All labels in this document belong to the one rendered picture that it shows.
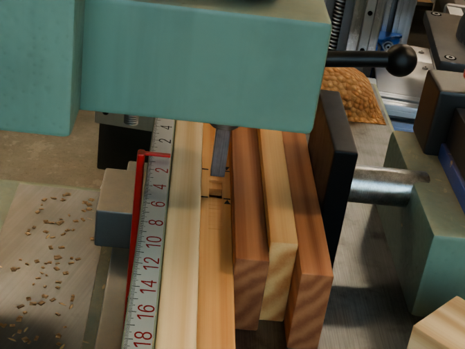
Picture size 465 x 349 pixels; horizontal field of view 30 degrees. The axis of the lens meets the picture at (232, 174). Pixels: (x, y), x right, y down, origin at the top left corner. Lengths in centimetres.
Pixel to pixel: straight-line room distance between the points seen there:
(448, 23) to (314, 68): 90
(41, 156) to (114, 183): 180
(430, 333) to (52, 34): 25
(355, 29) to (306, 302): 93
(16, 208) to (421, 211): 38
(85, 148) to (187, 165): 202
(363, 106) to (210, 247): 32
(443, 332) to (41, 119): 24
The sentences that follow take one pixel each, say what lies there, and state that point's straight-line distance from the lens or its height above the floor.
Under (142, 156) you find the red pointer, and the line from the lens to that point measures 55.
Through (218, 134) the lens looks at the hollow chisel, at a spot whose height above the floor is 98.
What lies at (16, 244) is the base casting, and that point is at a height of 80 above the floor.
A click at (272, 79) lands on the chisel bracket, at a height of 103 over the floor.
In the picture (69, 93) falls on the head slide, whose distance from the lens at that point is 46.
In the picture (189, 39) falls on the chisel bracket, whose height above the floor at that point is 105.
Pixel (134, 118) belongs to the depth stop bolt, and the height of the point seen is 96.
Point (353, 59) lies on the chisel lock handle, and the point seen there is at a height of 104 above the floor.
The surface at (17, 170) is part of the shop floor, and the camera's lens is 245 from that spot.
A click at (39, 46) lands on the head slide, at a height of 105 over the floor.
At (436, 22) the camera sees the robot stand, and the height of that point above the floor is 82.
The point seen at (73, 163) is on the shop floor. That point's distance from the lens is 250.
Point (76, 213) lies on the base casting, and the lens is 78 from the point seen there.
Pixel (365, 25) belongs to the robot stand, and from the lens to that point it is 135.
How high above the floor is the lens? 122
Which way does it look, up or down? 29 degrees down
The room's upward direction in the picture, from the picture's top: 8 degrees clockwise
